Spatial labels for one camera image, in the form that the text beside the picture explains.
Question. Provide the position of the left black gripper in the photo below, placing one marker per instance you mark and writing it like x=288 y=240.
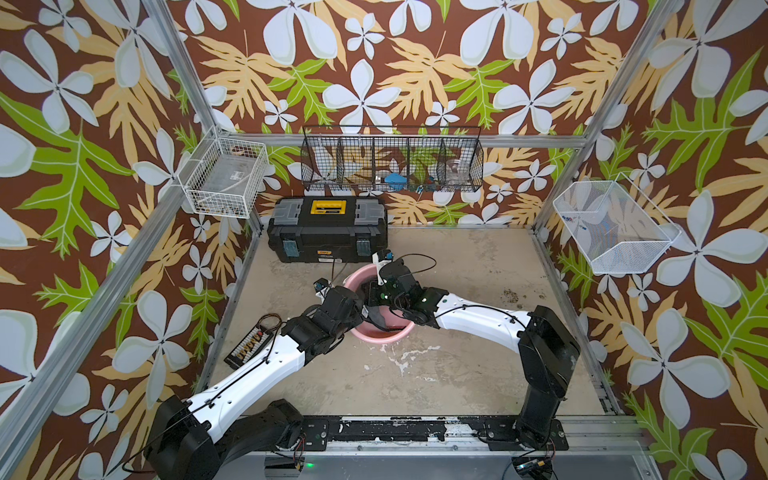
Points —
x=356 y=317

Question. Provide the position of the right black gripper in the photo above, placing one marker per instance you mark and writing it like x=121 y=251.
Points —
x=373 y=294

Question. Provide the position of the black cloth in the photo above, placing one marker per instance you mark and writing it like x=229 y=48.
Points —
x=381 y=319

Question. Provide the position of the pink plastic bucket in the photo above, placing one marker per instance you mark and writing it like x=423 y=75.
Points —
x=355 y=282

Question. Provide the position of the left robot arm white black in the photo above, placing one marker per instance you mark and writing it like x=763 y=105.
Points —
x=194 y=438

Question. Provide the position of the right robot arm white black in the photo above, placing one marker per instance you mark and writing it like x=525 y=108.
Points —
x=547 y=350

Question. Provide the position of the black yellow toolbox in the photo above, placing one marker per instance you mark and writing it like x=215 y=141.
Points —
x=328 y=229

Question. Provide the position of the black screwdriver bit case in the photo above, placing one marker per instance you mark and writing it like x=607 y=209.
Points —
x=254 y=341

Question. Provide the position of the blue item in basket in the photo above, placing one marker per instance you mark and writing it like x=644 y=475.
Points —
x=396 y=180

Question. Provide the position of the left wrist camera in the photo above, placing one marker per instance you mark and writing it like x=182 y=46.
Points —
x=321 y=287

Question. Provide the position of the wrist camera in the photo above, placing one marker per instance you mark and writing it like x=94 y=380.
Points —
x=321 y=287
x=380 y=259

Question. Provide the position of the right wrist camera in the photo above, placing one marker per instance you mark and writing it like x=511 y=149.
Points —
x=380 y=259

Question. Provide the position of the black wire basket rear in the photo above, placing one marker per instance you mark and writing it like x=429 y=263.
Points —
x=359 y=157

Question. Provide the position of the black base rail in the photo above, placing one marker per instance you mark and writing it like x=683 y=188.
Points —
x=494 y=431

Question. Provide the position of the white wire basket left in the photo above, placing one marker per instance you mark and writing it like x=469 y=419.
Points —
x=223 y=175

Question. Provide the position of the white wire basket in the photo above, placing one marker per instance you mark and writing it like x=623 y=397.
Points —
x=615 y=225
x=223 y=175

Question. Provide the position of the white wire basket right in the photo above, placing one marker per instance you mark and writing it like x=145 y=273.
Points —
x=615 y=225

